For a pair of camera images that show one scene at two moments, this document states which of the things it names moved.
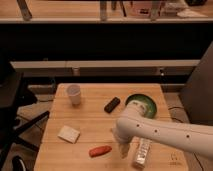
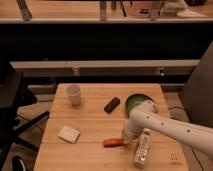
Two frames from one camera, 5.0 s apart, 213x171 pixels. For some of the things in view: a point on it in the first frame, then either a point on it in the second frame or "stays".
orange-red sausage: [99, 151] -> [112, 143]
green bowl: [149, 104] stays
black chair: [14, 95] stays
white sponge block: [69, 134] stays
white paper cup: [74, 93] stays
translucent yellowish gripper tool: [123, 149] -> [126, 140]
